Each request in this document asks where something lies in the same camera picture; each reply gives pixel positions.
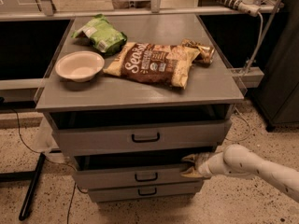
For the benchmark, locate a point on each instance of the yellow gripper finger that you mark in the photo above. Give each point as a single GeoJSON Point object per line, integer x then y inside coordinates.
{"type": "Point", "coordinates": [194, 159]}
{"type": "Point", "coordinates": [191, 173]}

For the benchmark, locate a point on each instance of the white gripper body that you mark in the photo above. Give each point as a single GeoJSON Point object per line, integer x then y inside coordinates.
{"type": "Point", "coordinates": [204, 166]}

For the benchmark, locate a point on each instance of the grey drawer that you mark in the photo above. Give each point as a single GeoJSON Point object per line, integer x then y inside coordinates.
{"type": "Point", "coordinates": [143, 192]}
{"type": "Point", "coordinates": [122, 170]}
{"type": "Point", "coordinates": [79, 133]}

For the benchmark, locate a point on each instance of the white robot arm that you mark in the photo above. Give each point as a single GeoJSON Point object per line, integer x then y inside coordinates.
{"type": "Point", "coordinates": [238, 161]}

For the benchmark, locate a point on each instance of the grey bottom drawer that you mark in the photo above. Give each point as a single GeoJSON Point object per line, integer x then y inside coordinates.
{"type": "Point", "coordinates": [143, 192]}

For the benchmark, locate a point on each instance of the grey top drawer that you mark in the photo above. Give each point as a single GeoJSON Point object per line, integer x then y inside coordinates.
{"type": "Point", "coordinates": [79, 133]}

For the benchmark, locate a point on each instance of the grey drawer cabinet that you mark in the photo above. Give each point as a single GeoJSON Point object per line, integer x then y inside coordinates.
{"type": "Point", "coordinates": [213, 85]}

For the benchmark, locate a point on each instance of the dark grey cabinet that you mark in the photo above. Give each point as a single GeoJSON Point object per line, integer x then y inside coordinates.
{"type": "Point", "coordinates": [277, 96]}

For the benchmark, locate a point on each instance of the brown Sensible chip bag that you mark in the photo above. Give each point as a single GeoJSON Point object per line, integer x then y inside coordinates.
{"type": "Point", "coordinates": [154, 64]}

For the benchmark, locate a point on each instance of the white bowl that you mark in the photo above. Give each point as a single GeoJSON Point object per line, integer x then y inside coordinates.
{"type": "Point", "coordinates": [80, 66]}

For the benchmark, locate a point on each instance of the green snack bag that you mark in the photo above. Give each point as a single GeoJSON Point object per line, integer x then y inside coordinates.
{"type": "Point", "coordinates": [102, 34]}

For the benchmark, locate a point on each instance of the black floor stand bar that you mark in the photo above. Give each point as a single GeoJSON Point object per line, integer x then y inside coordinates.
{"type": "Point", "coordinates": [33, 178]}

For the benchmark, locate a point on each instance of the white power strip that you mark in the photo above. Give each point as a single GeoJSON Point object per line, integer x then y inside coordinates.
{"type": "Point", "coordinates": [244, 6]}

